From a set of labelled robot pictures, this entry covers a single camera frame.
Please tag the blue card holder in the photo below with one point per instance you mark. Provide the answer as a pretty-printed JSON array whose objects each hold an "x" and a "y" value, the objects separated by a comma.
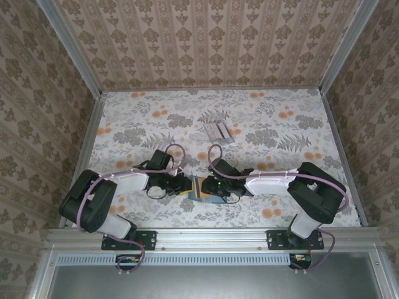
[{"x": 216, "y": 198}]

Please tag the orange credit card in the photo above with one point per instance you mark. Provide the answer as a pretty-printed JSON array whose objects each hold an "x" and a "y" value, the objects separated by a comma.
[{"x": 200, "y": 187}]

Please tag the clear acrylic card stand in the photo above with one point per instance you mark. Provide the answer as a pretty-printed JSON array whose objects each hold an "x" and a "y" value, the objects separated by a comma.
[{"x": 218, "y": 132}]

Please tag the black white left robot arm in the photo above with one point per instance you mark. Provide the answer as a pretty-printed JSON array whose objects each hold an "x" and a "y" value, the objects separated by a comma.
[{"x": 93, "y": 202}]

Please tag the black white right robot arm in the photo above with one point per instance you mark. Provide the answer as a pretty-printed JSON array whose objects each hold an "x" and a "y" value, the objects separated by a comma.
[{"x": 318, "y": 199}]

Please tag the black base connector box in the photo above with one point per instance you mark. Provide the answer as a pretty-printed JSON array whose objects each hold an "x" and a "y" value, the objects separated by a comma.
[
  {"x": 127, "y": 260},
  {"x": 300, "y": 261}
]

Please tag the grey metal panel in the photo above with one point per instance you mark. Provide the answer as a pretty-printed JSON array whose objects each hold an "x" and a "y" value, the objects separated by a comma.
[{"x": 212, "y": 283}]

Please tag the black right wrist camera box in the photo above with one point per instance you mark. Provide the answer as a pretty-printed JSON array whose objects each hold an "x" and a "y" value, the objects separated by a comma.
[{"x": 223, "y": 168}]

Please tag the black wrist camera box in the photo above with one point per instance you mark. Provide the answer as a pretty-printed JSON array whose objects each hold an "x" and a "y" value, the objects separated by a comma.
[
  {"x": 160, "y": 160},
  {"x": 223, "y": 168}
]

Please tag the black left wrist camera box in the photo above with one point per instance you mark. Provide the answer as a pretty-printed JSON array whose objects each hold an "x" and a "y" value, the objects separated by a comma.
[{"x": 160, "y": 160}]

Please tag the aluminium frame long rail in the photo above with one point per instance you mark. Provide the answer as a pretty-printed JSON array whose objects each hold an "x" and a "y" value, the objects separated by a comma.
[{"x": 212, "y": 238}]

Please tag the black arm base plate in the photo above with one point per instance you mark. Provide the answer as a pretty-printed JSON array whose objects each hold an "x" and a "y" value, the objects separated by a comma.
[
  {"x": 277, "y": 240},
  {"x": 146, "y": 240}
]

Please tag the aluminium frame side rail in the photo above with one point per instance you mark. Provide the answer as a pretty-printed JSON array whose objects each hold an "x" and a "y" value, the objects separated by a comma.
[
  {"x": 343, "y": 155},
  {"x": 88, "y": 149}
]

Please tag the aluminium frame corner post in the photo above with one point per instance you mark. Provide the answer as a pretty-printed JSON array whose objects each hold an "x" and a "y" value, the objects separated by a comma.
[
  {"x": 346, "y": 43},
  {"x": 71, "y": 46}
]

